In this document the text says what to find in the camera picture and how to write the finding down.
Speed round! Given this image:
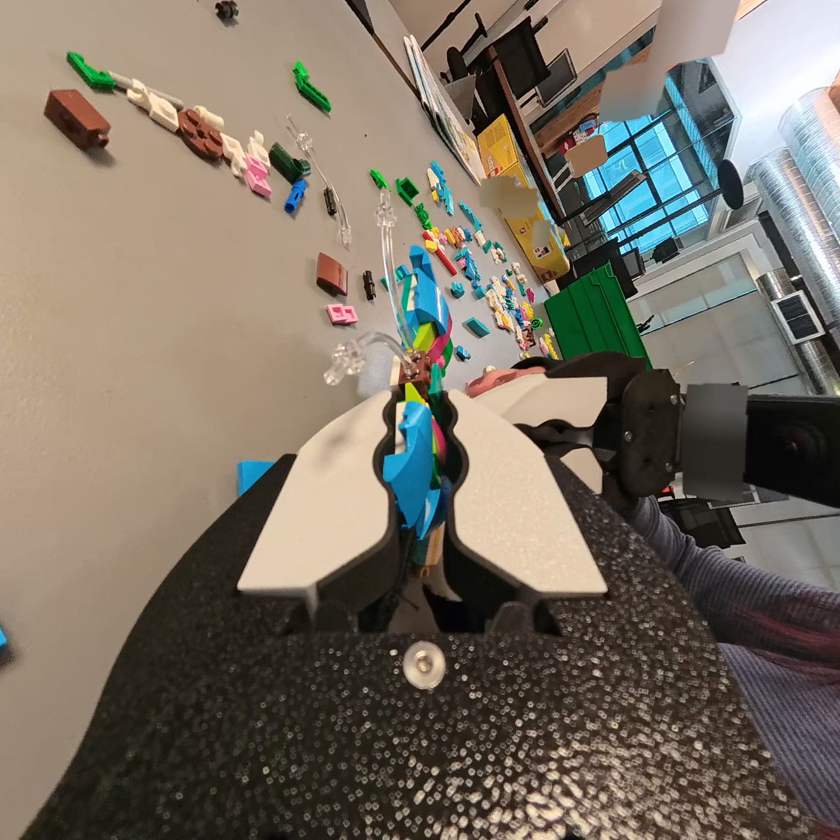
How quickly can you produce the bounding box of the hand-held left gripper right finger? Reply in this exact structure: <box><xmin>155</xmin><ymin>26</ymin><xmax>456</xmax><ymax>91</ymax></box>
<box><xmin>445</xmin><ymin>390</ymin><xmax>609</xmax><ymax>599</ymax></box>

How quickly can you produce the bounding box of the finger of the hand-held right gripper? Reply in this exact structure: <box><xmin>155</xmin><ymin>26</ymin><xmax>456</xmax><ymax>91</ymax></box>
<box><xmin>525</xmin><ymin>430</ymin><xmax>606</xmax><ymax>494</ymax></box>
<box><xmin>499</xmin><ymin>374</ymin><xmax>610</xmax><ymax>437</ymax></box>

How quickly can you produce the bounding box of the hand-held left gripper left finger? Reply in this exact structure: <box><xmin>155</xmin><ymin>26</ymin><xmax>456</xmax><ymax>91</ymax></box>
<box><xmin>236</xmin><ymin>390</ymin><xmax>403</xmax><ymax>609</ymax></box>

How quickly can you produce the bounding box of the colourful lego butterfly model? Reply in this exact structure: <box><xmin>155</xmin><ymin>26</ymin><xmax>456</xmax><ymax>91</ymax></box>
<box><xmin>323</xmin><ymin>189</ymin><xmax>471</xmax><ymax>580</ymax></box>

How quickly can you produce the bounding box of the person's right forearm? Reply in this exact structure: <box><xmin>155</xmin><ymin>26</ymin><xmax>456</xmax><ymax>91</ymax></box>
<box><xmin>626</xmin><ymin>492</ymin><xmax>840</xmax><ymax>840</ymax></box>

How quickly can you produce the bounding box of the pile of mixed lego parts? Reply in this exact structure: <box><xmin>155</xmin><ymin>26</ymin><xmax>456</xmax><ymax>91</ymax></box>
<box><xmin>413</xmin><ymin>159</ymin><xmax>560</xmax><ymax>361</ymax></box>

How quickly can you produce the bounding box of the yellow lego box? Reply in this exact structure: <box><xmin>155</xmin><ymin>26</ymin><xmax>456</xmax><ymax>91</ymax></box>
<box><xmin>476</xmin><ymin>114</ymin><xmax>572</xmax><ymax>286</ymax></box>

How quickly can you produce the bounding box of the brown curved lego slope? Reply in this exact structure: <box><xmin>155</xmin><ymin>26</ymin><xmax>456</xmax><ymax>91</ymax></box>
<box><xmin>315</xmin><ymin>252</ymin><xmax>350</xmax><ymax>297</ymax></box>

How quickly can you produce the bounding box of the lego instruction booklet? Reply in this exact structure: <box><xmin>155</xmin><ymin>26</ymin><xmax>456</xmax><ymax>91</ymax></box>
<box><xmin>402</xmin><ymin>35</ymin><xmax>488</xmax><ymax>186</ymax></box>

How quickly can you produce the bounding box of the dark green lego piece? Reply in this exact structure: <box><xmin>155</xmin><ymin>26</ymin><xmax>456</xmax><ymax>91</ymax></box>
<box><xmin>268</xmin><ymin>142</ymin><xmax>311</xmax><ymax>185</ymax></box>

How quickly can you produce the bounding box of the clear lego antenna piece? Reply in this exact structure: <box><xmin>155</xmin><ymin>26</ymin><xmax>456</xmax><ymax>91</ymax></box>
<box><xmin>286</xmin><ymin>114</ymin><xmax>354</xmax><ymax>249</ymax></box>

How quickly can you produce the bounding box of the brown lego brick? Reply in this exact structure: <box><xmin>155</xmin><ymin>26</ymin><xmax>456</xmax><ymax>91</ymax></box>
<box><xmin>44</xmin><ymin>88</ymin><xmax>112</xmax><ymax>151</ymax></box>

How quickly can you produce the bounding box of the person's right hand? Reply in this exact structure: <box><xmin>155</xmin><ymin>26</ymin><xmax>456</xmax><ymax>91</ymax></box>
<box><xmin>467</xmin><ymin>366</ymin><xmax>547</xmax><ymax>399</ymax></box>

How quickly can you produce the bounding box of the green plastic crate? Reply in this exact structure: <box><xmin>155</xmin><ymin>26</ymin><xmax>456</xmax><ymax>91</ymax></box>
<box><xmin>543</xmin><ymin>260</ymin><xmax>652</xmax><ymax>370</ymax></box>

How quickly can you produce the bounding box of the tan wooden chair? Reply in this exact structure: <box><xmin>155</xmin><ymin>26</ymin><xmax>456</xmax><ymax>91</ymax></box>
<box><xmin>563</xmin><ymin>133</ymin><xmax>609</xmax><ymax>177</ymax></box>

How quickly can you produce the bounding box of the black round lamp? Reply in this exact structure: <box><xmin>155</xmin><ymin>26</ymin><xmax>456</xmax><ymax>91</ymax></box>
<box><xmin>717</xmin><ymin>159</ymin><xmax>747</xmax><ymax>210</ymax></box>

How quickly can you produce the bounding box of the black monitor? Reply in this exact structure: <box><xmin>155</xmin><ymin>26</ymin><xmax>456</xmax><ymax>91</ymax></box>
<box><xmin>491</xmin><ymin>16</ymin><xmax>551</xmax><ymax>88</ymax></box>
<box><xmin>537</xmin><ymin>48</ymin><xmax>580</xmax><ymax>110</ymax></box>

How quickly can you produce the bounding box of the black office chair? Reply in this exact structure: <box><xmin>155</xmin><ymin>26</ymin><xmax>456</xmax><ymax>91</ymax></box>
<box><xmin>445</xmin><ymin>12</ymin><xmax>490</xmax><ymax>89</ymax></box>

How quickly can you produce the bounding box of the white wall vent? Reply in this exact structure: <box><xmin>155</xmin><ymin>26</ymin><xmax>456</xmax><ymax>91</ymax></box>
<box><xmin>770</xmin><ymin>290</ymin><xmax>826</xmax><ymax>344</ymax></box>

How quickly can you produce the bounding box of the silver ventilation duct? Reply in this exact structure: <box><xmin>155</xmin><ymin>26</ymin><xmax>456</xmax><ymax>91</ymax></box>
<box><xmin>747</xmin><ymin>85</ymin><xmax>840</xmax><ymax>396</ymax></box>

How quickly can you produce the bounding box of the white brown lego piece chain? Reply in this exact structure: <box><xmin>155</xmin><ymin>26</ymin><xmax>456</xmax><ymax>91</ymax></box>
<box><xmin>107</xmin><ymin>67</ymin><xmax>271</xmax><ymax>179</ymax></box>

